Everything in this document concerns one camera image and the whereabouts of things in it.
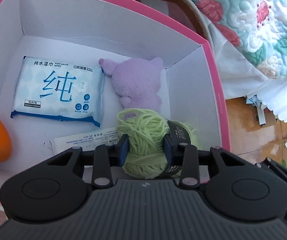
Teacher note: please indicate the blue wet wipes pack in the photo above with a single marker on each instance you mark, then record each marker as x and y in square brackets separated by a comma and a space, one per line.
[59, 91]

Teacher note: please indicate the purple plush toy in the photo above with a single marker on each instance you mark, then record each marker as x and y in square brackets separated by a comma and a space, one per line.
[136, 81]

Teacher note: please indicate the green yarn ball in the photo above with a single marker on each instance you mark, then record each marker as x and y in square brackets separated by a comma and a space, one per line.
[145, 129]

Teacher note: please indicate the floral quilt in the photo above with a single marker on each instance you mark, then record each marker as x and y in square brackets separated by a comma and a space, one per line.
[256, 28]

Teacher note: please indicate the checkered rug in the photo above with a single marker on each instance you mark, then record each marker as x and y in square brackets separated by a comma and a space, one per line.
[184, 12]

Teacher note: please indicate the white bed skirt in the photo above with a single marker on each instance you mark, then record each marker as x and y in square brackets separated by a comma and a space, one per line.
[241, 79]

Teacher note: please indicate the small white tissue pack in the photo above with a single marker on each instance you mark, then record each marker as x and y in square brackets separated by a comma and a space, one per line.
[87, 141]

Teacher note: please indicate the pink cardboard box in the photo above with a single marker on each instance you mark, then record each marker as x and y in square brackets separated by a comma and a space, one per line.
[58, 60]

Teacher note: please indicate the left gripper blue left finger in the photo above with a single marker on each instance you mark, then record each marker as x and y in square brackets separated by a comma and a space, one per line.
[122, 149]

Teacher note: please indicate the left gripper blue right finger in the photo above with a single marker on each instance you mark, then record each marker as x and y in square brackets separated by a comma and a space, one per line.
[173, 150]

